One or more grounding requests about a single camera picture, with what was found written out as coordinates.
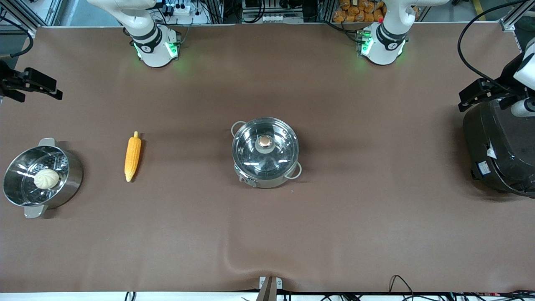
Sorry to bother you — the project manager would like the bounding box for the yellow corn cob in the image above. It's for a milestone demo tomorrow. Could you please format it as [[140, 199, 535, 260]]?
[[124, 131, 142, 183]]

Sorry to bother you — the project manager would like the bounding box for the glass pot lid with knob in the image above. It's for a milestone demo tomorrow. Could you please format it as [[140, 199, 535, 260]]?
[[232, 118, 300, 177]]

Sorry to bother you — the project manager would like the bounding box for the steel steamer pot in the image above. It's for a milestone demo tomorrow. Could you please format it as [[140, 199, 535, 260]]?
[[3, 138, 84, 219]]

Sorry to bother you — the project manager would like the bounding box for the black rice cooker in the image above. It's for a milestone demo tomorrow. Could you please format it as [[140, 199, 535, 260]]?
[[463, 98, 535, 198]]

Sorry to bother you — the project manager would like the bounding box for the white steamed bun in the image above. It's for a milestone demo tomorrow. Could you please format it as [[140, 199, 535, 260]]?
[[33, 168, 60, 190]]

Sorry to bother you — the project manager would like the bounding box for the bag of orange snacks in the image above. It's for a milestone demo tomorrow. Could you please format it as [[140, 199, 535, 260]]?
[[333, 0, 420, 23]]

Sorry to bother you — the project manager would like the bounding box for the white power strip with plugs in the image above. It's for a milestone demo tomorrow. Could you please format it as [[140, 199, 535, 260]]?
[[161, 0, 209, 24]]

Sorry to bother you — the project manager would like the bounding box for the brown table mat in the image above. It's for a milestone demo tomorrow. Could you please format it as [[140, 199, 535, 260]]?
[[0, 23, 535, 293]]

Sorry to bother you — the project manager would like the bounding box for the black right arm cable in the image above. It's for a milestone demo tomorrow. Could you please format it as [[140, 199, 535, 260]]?
[[0, 10, 34, 59]]

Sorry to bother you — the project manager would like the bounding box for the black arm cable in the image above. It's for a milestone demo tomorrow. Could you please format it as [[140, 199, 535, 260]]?
[[0, 10, 34, 59], [458, 0, 535, 90]]

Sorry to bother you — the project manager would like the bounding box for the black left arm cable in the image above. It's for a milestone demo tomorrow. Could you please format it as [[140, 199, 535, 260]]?
[[458, 0, 535, 90]]

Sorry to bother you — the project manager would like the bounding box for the aluminium frame profile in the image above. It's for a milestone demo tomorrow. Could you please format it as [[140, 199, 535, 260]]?
[[499, 0, 535, 32], [0, 0, 63, 32]]

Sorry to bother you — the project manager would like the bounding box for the black looped cable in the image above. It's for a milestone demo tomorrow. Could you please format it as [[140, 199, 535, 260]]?
[[389, 275, 418, 301]]

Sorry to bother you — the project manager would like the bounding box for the steel pot with loop handles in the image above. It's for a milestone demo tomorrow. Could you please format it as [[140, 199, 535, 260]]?
[[231, 118, 302, 189]]

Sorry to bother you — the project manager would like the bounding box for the metal clamp bracket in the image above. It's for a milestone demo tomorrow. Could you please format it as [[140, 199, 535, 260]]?
[[259, 276, 283, 301]]

